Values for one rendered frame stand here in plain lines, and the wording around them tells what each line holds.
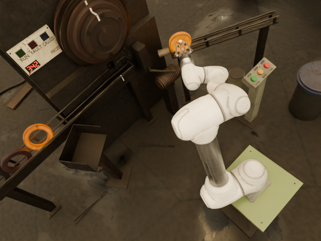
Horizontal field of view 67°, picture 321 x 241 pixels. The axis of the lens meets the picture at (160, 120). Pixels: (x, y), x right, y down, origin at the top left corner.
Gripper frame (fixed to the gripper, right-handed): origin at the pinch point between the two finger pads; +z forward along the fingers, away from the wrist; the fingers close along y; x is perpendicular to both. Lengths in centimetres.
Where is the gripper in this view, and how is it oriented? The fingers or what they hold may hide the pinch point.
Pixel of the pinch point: (179, 40)
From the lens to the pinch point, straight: 177.7
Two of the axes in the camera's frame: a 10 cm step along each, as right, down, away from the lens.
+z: -1.6, -8.5, 5.0
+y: 9.7, -2.3, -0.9
